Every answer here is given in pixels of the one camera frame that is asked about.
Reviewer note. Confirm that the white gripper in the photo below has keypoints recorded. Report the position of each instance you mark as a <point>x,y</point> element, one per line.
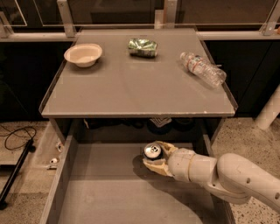
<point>180,164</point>

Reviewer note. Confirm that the green crumpled chip bag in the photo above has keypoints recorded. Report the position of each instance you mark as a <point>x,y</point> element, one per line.
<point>142,47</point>

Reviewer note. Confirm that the white metal railing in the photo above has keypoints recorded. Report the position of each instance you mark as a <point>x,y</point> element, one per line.
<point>51,20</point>

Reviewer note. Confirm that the grey cabinet with top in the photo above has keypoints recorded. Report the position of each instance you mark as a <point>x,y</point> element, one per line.
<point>120,85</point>

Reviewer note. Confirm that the clear plastic water bottle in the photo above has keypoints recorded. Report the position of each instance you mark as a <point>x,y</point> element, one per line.
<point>202,68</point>

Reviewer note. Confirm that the open grey top drawer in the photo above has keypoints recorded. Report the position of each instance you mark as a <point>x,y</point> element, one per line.
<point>107,183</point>

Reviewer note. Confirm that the black floor stand bar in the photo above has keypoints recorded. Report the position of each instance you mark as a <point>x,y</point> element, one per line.
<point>14,170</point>

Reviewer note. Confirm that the white paper bowl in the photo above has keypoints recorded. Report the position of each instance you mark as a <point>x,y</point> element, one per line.
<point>83,55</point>

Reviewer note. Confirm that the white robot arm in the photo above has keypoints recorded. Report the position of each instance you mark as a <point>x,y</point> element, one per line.
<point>231,177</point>

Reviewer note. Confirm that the white cylindrical post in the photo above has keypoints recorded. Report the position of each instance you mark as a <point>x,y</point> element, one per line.
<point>270,111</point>

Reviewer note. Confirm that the blue pepsi can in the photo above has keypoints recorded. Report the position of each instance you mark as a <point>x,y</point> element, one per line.
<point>152,151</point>

